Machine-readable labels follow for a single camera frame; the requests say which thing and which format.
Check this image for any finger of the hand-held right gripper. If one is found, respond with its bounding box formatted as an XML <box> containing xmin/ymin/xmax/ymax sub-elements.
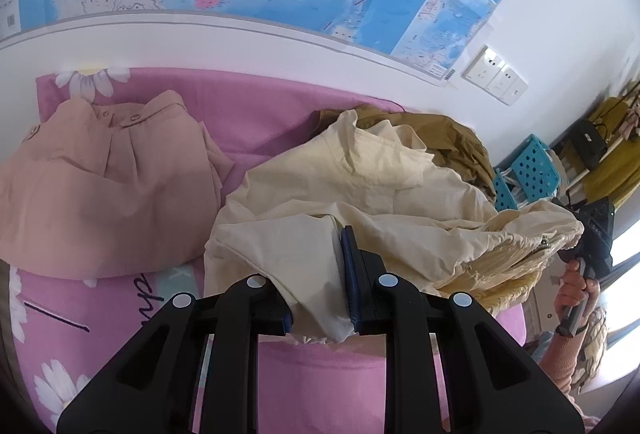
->
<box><xmin>557</xmin><ymin>241</ymin><xmax>586</xmax><ymax>267</ymax></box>

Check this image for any person's right forearm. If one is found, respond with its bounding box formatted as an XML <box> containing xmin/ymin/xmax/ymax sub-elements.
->
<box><xmin>537</xmin><ymin>314</ymin><xmax>591</xmax><ymax>395</ymax></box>

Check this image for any pink floral bedsheet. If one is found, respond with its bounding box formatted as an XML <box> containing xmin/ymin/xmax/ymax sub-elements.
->
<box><xmin>0</xmin><ymin>67</ymin><xmax>531</xmax><ymax>434</ymax></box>

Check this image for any dusty pink shirt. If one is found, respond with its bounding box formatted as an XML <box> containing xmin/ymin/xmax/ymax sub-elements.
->
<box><xmin>0</xmin><ymin>89</ymin><xmax>236</xmax><ymax>280</ymax></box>

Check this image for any yellow cloth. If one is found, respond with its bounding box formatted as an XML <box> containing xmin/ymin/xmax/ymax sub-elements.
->
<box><xmin>582</xmin><ymin>97</ymin><xmax>640</xmax><ymax>205</ymax></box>

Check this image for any teal plastic basket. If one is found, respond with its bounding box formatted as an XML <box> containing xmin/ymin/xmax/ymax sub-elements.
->
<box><xmin>492</xmin><ymin>134</ymin><xmax>561</xmax><ymax>212</ymax></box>

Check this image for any cream jacket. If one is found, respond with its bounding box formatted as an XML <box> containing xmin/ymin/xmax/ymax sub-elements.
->
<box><xmin>204</xmin><ymin>109</ymin><xmax>585</xmax><ymax>345</ymax></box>

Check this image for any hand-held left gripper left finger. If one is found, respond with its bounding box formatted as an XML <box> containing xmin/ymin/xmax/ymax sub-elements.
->
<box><xmin>56</xmin><ymin>274</ymin><xmax>293</xmax><ymax>434</ymax></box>

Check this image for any white wall socket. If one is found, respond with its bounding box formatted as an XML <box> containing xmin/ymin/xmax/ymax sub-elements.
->
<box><xmin>487</xmin><ymin>64</ymin><xmax>529</xmax><ymax>106</ymax></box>
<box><xmin>461</xmin><ymin>45</ymin><xmax>506</xmax><ymax>85</ymax></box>

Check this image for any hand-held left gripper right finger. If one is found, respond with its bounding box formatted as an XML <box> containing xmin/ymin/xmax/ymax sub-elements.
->
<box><xmin>340</xmin><ymin>225</ymin><xmax>585</xmax><ymax>434</ymax></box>

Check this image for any black bag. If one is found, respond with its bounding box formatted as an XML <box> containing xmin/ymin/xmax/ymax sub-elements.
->
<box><xmin>569</xmin><ymin>118</ymin><xmax>608</xmax><ymax>171</ymax></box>

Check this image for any person's right hand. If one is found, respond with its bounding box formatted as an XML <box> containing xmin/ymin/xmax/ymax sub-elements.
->
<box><xmin>554</xmin><ymin>259</ymin><xmax>601</xmax><ymax>321</ymax></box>

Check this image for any beige knitted cloth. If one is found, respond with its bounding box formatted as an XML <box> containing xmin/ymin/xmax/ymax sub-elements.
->
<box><xmin>575</xmin><ymin>307</ymin><xmax>608</xmax><ymax>392</ymax></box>

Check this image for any olive brown garment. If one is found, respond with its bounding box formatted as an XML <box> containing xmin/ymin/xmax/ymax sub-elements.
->
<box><xmin>312</xmin><ymin>103</ymin><xmax>496</xmax><ymax>202</ymax></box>

